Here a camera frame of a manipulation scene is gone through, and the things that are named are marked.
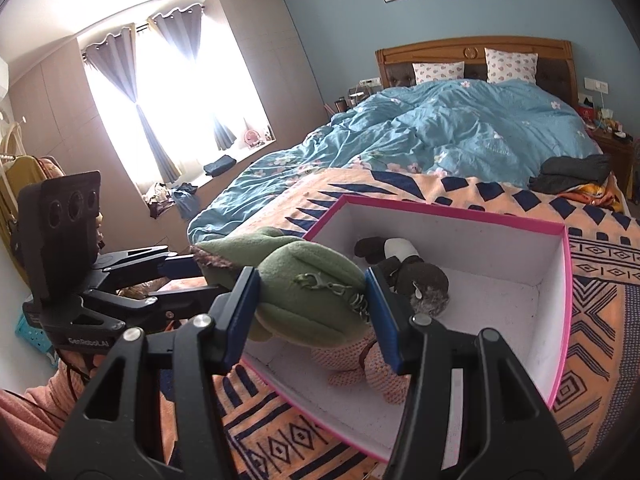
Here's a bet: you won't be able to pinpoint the brown and white plush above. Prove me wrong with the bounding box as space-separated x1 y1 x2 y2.
354 236 449 318

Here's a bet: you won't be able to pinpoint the pink knitted teddy bear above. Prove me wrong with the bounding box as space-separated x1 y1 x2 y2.
311 330 410 405

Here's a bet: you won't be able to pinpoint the green plush toy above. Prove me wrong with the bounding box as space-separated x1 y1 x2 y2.
191 226 370 348

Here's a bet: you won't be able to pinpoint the pink sweater left forearm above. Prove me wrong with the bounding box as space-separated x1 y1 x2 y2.
1 351 102 468

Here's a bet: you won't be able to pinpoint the mustard hanging coat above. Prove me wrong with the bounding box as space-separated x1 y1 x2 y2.
1 155 64 284

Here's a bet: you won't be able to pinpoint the teal plastic basket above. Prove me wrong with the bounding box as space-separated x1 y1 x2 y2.
14 314 58 365

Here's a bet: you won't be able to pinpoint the pink cardboard box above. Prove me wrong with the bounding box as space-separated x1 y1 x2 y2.
243 195 572 462

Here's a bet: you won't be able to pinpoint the grey window curtains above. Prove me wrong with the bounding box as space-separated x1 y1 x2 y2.
82 3 236 188

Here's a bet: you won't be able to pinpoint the blue floral duvet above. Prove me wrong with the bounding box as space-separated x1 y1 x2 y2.
186 79 598 244

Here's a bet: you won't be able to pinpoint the dark folded clothes on bed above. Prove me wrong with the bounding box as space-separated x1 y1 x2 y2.
528 154 611 195

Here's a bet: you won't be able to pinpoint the left patterned pillow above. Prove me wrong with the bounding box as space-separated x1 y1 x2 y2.
412 62 465 84

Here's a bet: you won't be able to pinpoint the patterned pillow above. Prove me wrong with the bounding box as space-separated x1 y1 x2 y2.
412 62 465 84
485 48 539 84

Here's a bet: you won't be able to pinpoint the wooden headboard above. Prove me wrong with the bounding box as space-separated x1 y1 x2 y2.
375 36 578 108

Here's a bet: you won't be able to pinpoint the right patterned pillow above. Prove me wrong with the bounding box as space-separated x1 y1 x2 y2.
485 48 539 84

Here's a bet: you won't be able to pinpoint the wooden nightstand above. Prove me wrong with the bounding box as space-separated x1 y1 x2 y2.
577 105 634 200

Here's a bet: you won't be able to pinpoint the wall air conditioner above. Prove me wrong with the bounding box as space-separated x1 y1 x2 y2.
0 58 10 101

